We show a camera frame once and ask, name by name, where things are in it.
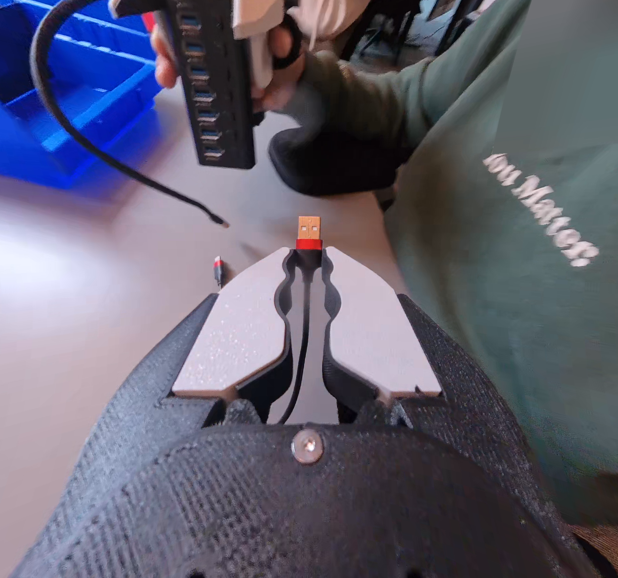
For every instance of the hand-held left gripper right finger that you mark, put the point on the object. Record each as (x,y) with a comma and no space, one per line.
(381,336)

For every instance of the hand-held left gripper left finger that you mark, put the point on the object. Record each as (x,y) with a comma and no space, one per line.
(231,336)

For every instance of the blue plastic bin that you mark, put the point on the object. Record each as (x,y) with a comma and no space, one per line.
(96,104)

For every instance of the black USB hub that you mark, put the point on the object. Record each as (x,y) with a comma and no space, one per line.
(236,129)

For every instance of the person's right forearm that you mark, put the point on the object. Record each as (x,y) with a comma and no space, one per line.
(367,100)

